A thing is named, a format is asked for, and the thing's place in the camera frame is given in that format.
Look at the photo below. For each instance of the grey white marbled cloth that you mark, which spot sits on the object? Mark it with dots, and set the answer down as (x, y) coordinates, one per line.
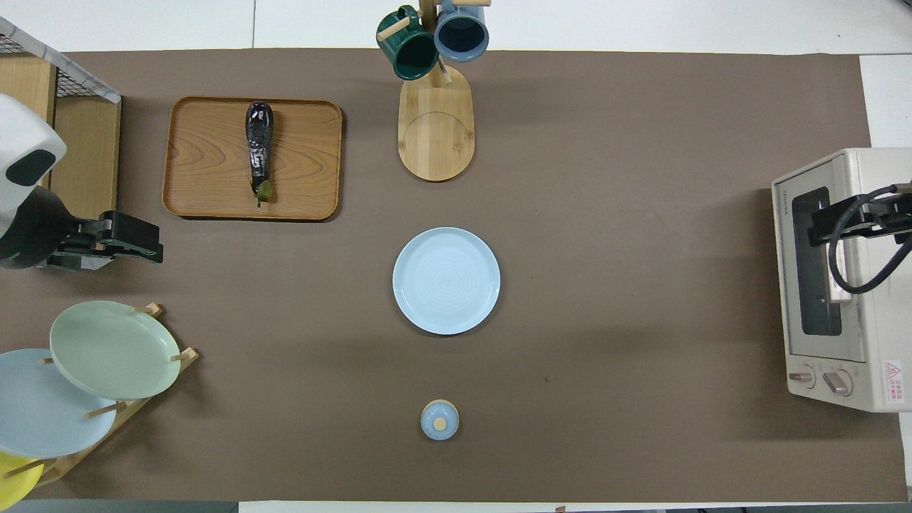
(71, 68)

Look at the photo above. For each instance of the light blue racked plate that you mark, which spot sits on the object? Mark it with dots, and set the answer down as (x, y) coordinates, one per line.
(43, 413)

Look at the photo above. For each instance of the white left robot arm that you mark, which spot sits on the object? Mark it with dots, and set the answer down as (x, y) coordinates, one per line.
(21, 128)

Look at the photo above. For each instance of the wooden mug tree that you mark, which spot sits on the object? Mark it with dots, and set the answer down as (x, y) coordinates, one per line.
(434, 142)

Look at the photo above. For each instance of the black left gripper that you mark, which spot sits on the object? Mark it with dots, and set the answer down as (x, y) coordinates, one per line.
(78, 242)

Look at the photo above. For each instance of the wooden stepped shelf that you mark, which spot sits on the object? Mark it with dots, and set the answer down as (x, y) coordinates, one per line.
(89, 157)

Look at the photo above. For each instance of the pale green racked plate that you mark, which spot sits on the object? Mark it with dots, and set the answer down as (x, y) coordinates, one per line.
(114, 349)

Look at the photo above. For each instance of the yellow racked plate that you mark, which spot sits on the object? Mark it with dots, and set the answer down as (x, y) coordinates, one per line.
(14, 484)

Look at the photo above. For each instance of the wooden serving tray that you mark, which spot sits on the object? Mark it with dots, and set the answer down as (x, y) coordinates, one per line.
(206, 164)

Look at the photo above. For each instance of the blue mug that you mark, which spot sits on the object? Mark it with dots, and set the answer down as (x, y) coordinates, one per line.
(462, 34)

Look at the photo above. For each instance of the dark purple eggplant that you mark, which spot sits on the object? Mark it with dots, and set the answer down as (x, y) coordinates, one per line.
(258, 149)

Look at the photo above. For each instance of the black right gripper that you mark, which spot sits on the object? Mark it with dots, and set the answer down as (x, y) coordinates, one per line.
(887, 214)

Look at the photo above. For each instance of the beige toaster oven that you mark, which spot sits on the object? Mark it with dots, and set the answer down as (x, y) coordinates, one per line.
(862, 335)

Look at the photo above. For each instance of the dark green mug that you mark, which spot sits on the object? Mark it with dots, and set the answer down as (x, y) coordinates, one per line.
(406, 50)

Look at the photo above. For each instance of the brown table mat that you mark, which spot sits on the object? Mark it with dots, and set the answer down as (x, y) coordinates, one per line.
(605, 214)

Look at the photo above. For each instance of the wooden plate rack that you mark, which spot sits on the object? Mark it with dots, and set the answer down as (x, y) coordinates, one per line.
(171, 360)

